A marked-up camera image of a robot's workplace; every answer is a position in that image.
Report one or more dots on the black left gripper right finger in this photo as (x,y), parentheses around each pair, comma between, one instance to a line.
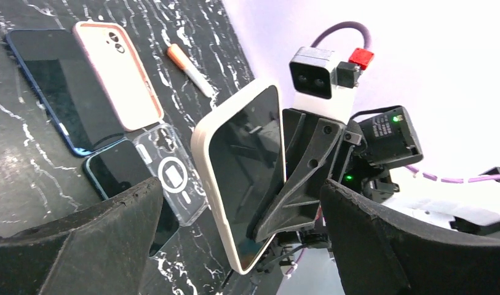
(381,251)

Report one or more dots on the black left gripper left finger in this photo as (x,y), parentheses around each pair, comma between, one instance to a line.
(100,250)

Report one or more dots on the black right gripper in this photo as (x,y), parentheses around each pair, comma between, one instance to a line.
(316,148)

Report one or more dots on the cream cased phone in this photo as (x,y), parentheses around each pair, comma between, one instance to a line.
(238,149)

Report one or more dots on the dark teal smartphone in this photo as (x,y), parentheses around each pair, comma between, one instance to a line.
(119,167)

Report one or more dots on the clear phone case with phone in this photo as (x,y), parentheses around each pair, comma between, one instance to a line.
(166,158)

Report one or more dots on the black smartphone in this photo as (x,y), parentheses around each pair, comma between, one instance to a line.
(57,70)

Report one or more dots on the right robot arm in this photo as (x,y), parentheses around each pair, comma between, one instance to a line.
(359,155)

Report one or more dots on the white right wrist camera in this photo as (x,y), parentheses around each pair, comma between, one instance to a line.
(325,84)

